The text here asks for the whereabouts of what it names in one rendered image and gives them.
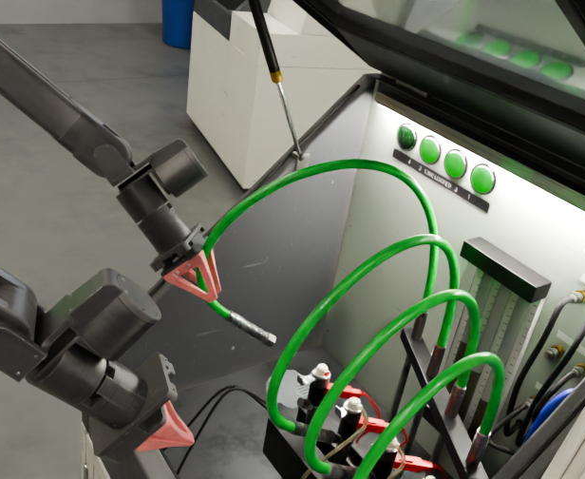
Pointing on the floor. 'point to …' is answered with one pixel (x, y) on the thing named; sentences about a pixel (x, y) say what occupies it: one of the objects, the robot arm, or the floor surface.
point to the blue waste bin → (178, 23)
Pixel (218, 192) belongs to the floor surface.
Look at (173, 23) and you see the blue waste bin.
